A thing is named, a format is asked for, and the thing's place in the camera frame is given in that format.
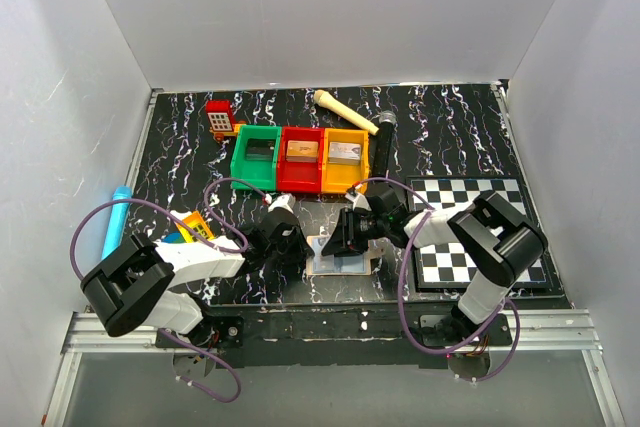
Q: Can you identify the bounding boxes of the blue plastic card sleeves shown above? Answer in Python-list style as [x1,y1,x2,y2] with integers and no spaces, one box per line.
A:
[310,236,371,275]

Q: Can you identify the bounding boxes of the beige leather card holder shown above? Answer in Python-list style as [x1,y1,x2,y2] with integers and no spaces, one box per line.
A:
[304,234,387,278]

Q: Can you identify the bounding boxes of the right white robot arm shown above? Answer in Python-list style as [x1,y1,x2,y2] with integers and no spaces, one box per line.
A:
[321,178,548,329]

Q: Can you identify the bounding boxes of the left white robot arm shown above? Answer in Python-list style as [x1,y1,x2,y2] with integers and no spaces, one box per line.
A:
[80,205,313,338]

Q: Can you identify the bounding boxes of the card box in yellow bin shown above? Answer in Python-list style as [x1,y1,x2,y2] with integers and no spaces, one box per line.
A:
[327,142,362,165]

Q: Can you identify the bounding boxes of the card box in red bin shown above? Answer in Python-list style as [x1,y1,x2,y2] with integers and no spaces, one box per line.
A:
[285,140,319,163]

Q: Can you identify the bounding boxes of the black microphone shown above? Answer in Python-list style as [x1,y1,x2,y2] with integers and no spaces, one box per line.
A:
[371,111,397,177]

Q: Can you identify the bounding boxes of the yellow plastic bin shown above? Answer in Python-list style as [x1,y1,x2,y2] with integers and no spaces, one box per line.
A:
[321,128,370,194]

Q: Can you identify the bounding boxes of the black white chessboard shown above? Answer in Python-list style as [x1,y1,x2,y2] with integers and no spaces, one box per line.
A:
[406,176,558,292]

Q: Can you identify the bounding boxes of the red plastic bin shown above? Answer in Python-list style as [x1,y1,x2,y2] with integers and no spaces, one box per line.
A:
[276,126,324,194]

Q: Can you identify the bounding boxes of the green plastic bin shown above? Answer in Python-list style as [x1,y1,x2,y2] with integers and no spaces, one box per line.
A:
[231,125,282,192]

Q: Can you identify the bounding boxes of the yellow green toy block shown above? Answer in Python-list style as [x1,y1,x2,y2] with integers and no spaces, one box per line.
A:
[162,210,215,244]

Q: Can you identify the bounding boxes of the red toy block building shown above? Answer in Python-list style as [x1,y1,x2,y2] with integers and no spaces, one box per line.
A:
[205,100,246,143]

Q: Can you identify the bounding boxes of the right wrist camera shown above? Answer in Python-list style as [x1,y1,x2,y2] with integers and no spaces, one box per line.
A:
[345,187,371,211]

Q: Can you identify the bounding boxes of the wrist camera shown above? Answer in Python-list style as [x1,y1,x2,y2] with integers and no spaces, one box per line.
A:
[345,187,371,211]
[268,193,296,213]

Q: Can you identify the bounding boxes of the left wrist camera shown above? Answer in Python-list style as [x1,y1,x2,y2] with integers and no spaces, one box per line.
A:
[268,193,296,213]

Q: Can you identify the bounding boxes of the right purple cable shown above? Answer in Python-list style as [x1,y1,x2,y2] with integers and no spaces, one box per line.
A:
[349,176,522,382]

